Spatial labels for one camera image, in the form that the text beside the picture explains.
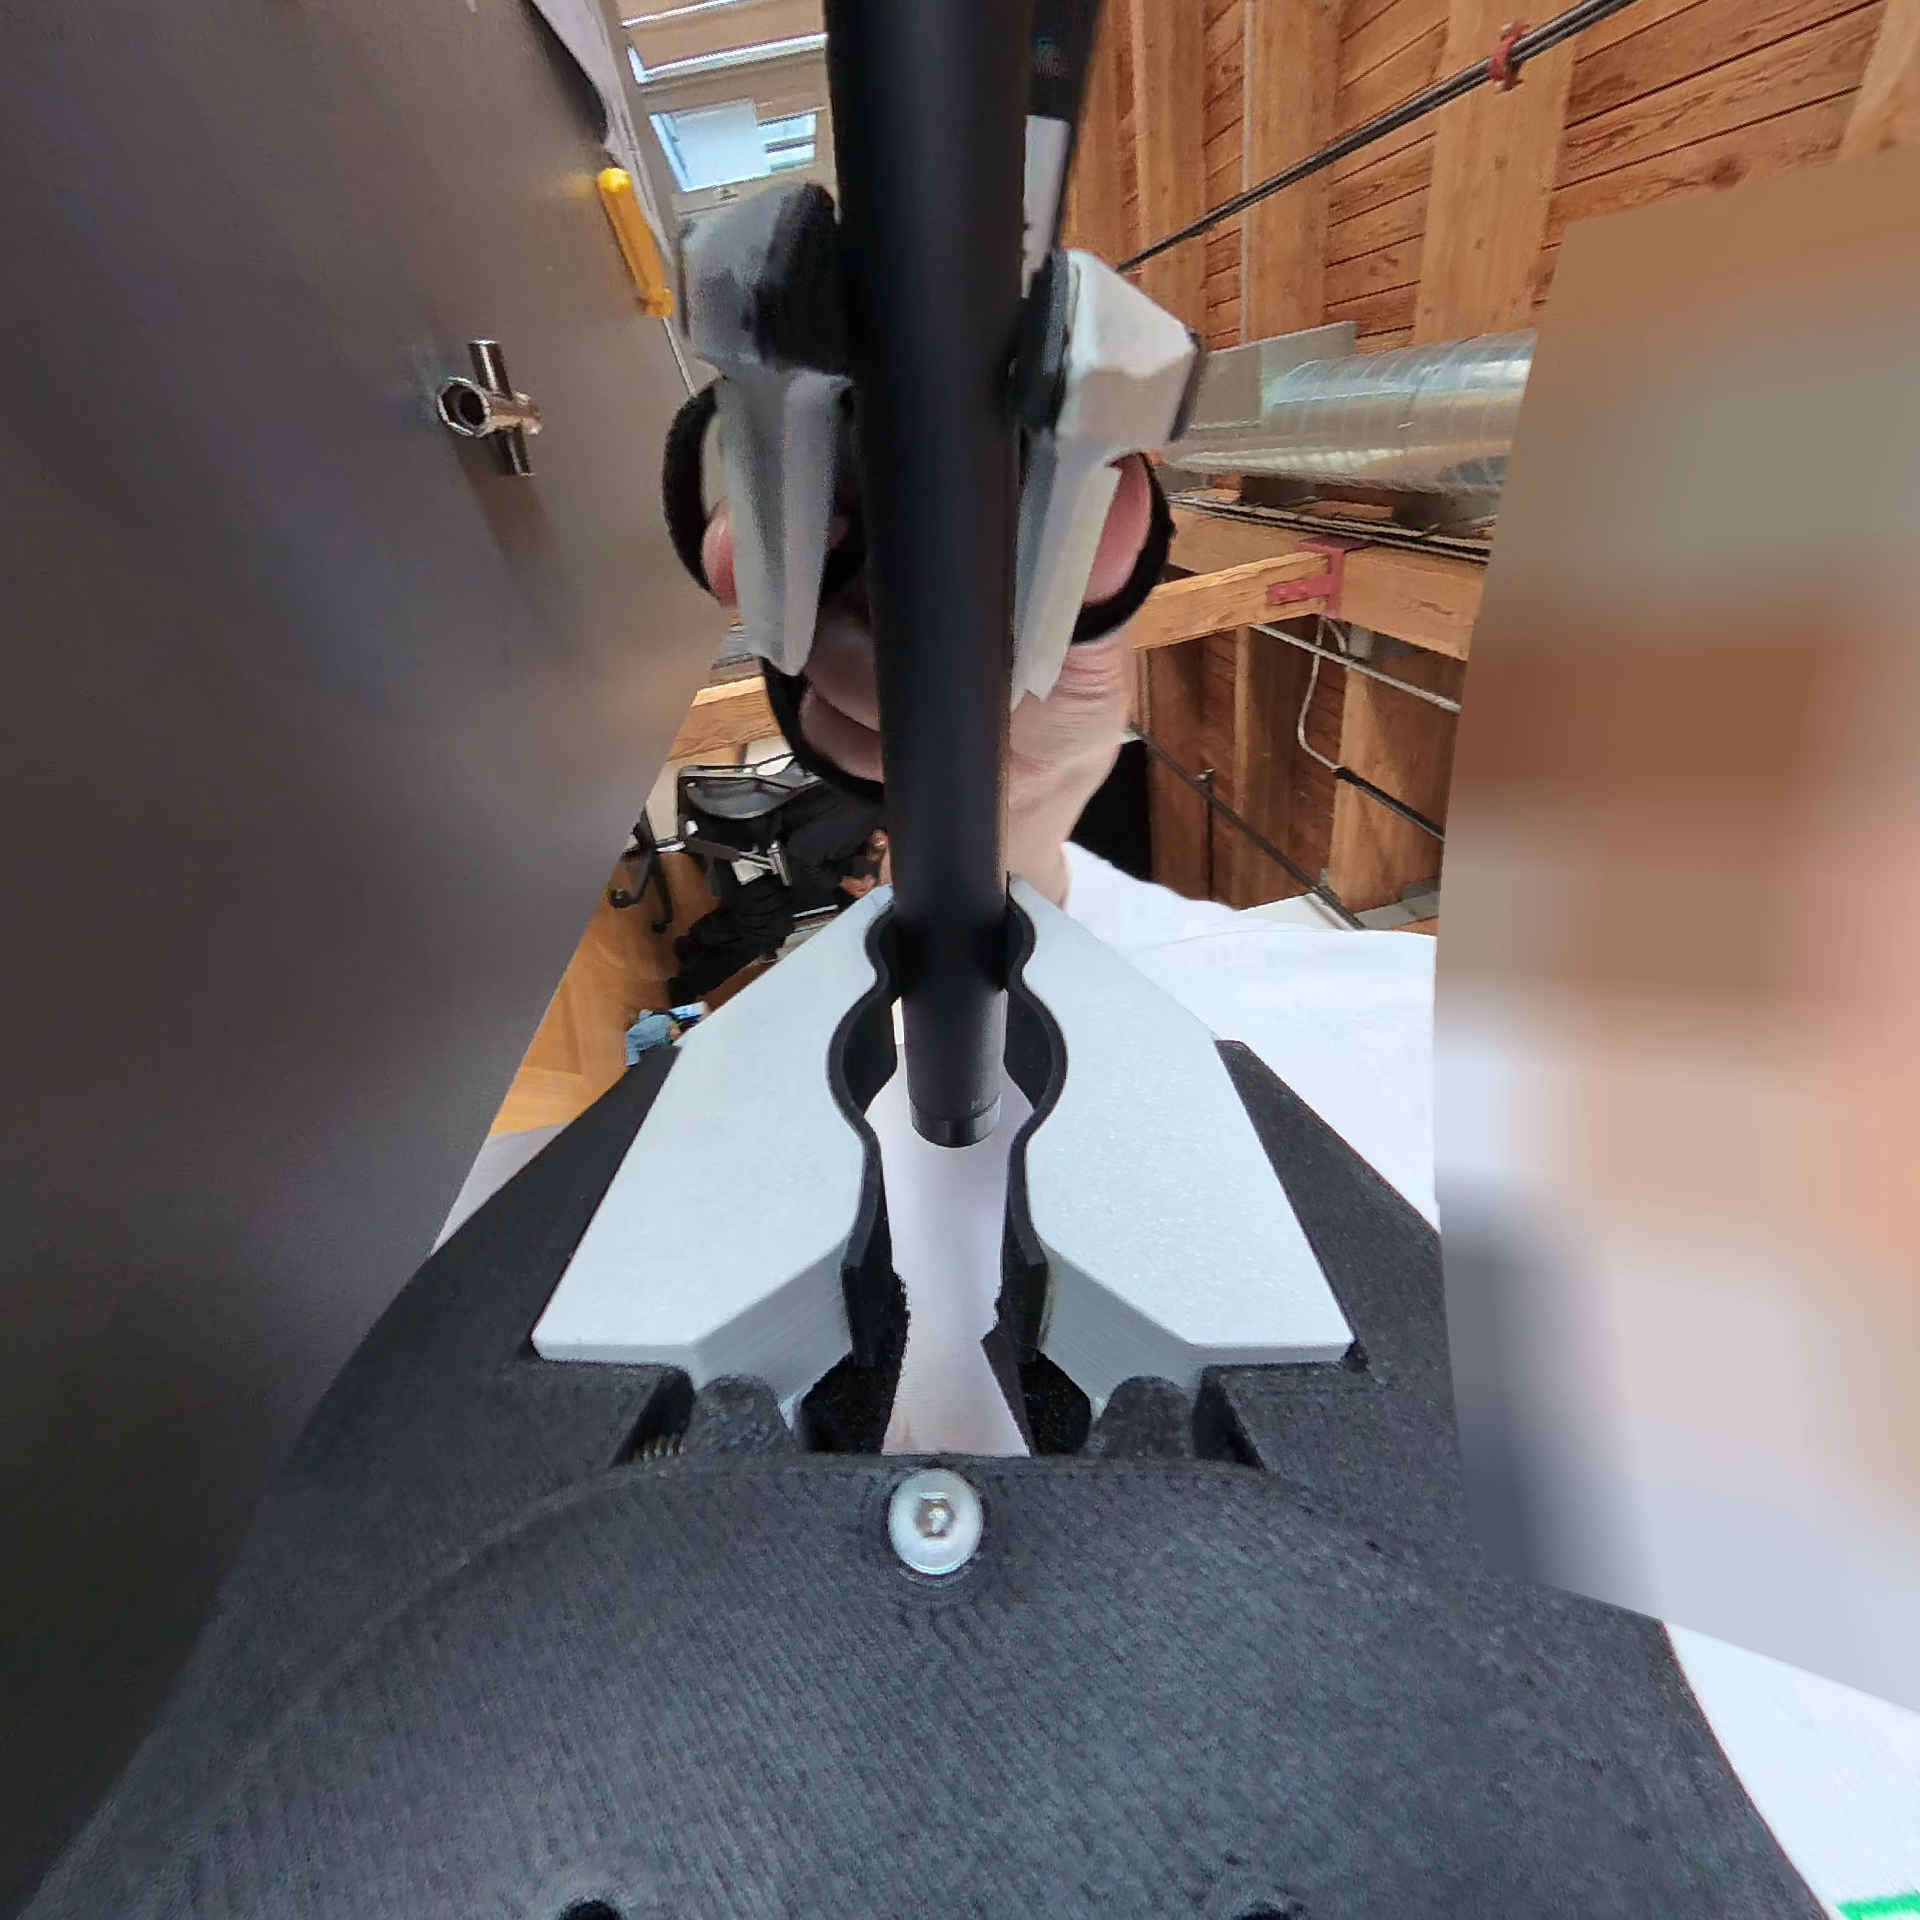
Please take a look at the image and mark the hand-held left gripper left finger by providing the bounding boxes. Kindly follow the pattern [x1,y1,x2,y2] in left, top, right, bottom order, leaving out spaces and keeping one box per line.
[533,885,913,1427]

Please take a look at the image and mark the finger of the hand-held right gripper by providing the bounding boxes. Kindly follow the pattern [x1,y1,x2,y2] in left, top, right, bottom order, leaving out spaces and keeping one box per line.
[673,188,858,681]
[1008,248,1203,712]

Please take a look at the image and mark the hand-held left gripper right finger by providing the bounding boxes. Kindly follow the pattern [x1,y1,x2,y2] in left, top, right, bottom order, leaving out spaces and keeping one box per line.
[982,879,1355,1427]

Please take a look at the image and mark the black electric screwdriver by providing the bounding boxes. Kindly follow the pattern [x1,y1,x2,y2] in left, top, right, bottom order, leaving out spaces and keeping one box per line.
[823,0,1039,1152]

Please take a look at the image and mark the person's right hand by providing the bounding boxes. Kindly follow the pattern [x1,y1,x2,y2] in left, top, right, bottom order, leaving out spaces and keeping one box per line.
[701,450,1168,921]

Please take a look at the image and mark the black tension rod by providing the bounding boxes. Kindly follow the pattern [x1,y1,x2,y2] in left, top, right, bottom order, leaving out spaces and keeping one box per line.
[1118,0,1635,280]

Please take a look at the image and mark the metal cross wrench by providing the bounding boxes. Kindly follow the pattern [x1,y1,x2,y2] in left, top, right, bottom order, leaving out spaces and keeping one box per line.
[434,341,542,480]

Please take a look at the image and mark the wooden beam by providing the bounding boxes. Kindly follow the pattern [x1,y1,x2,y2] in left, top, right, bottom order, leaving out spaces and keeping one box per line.
[1127,504,1501,666]

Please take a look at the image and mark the black office chair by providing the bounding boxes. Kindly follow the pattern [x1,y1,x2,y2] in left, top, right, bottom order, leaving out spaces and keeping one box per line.
[608,757,888,1011]

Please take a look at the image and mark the long round metal duct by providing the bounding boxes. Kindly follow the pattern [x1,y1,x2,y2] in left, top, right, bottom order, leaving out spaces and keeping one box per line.
[1160,322,1538,506]

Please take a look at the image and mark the yellow handled screwdriver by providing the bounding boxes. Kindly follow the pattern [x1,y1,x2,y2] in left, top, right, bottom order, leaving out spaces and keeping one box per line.
[593,164,681,320]

